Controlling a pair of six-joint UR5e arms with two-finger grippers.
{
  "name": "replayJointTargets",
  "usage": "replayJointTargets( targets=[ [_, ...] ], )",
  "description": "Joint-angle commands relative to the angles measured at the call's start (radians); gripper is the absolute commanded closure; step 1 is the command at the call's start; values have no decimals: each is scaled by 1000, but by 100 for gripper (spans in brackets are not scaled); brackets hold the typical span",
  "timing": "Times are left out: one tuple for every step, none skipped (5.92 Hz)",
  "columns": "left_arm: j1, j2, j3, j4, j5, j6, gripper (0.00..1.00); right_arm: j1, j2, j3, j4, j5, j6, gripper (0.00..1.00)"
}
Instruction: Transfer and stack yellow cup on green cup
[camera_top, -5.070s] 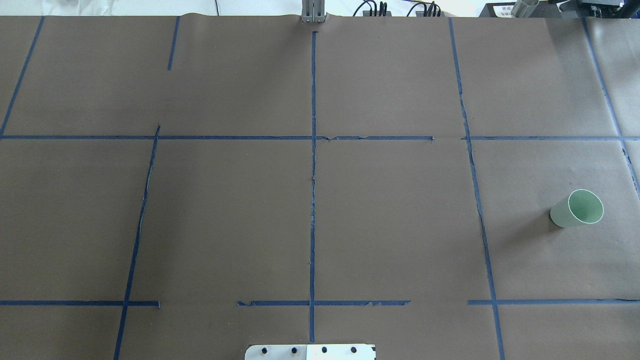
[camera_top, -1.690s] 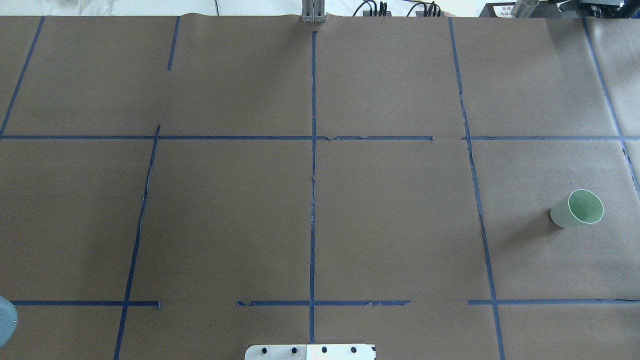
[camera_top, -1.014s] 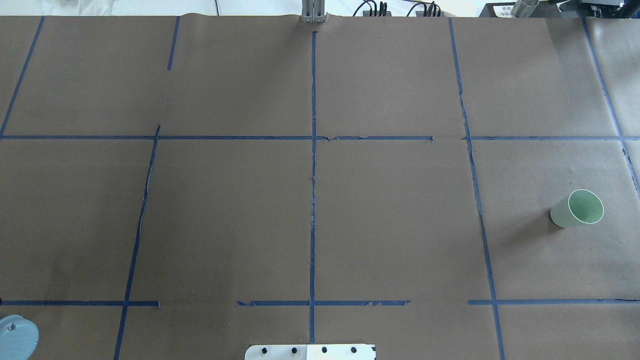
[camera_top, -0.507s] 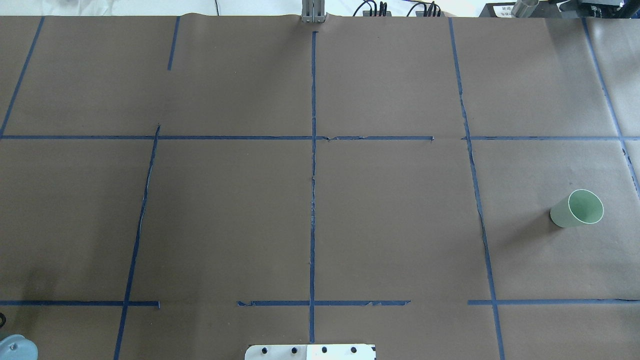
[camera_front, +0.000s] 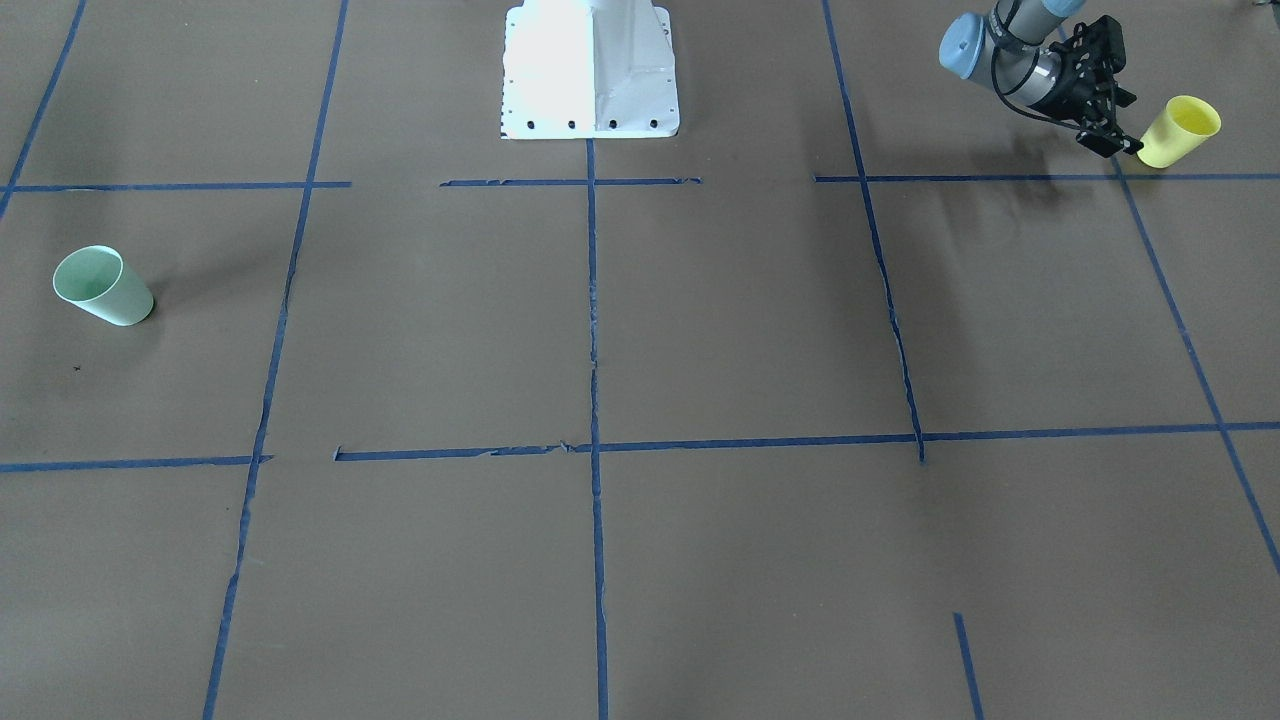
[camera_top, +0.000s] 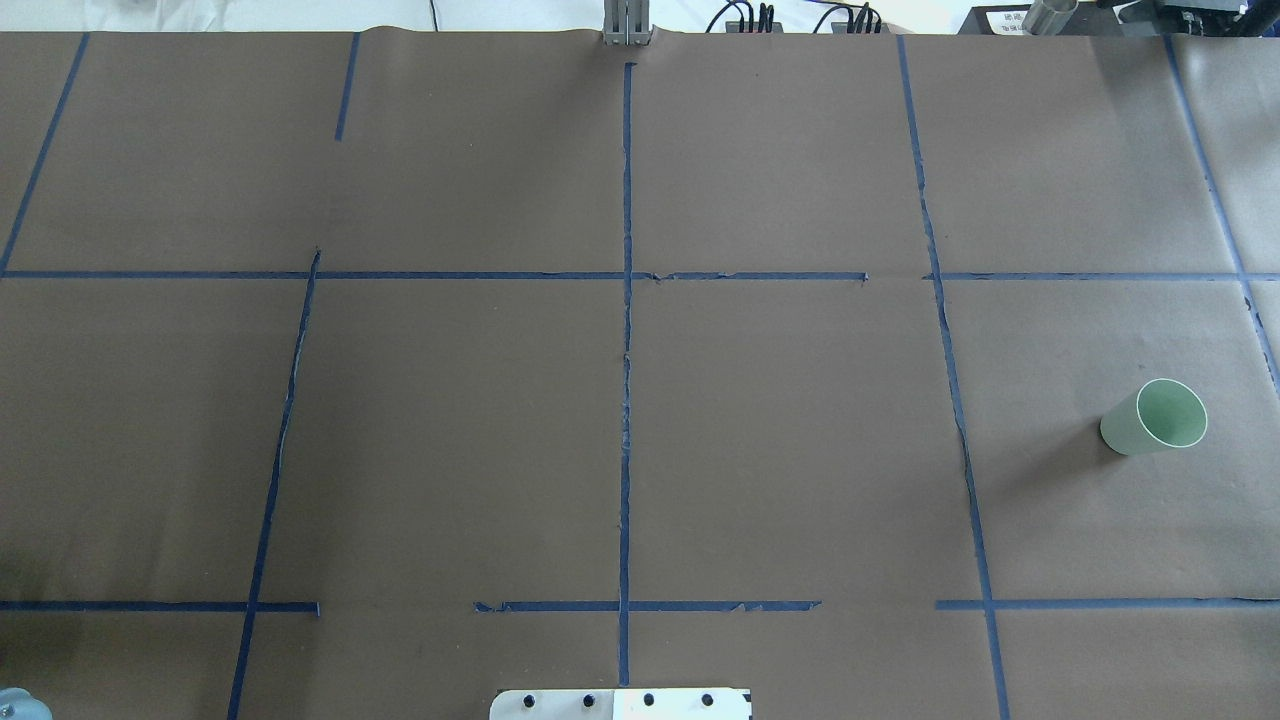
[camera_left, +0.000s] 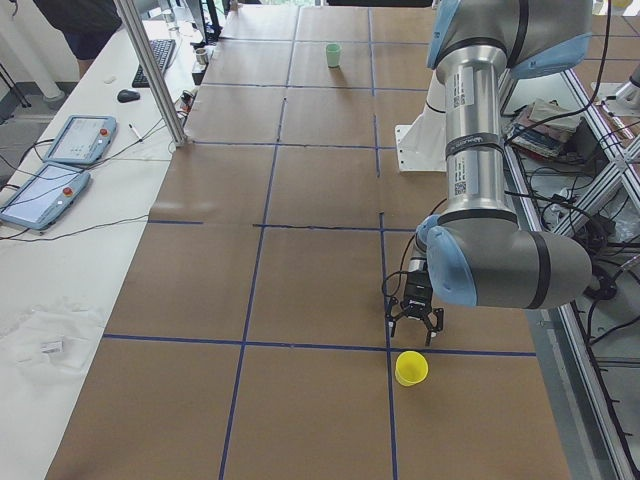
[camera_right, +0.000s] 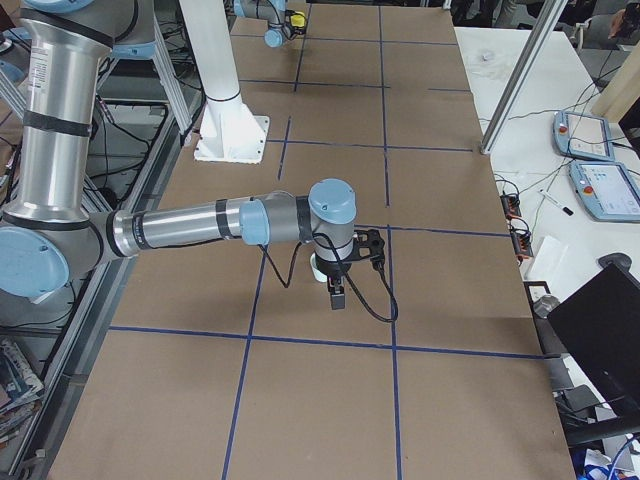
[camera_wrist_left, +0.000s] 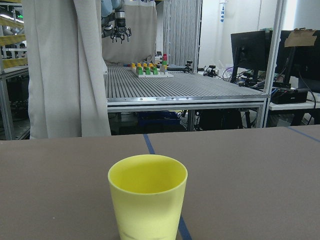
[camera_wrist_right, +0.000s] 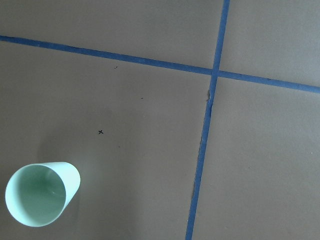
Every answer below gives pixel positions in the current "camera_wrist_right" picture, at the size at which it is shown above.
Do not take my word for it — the long blue tape strip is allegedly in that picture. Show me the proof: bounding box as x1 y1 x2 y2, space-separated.
184 0 230 240

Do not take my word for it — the pale green cup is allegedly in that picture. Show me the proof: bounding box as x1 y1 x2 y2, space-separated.
5 162 81 228

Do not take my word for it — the crossing blue tape strip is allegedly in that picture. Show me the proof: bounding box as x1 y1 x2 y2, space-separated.
0 35 320 94

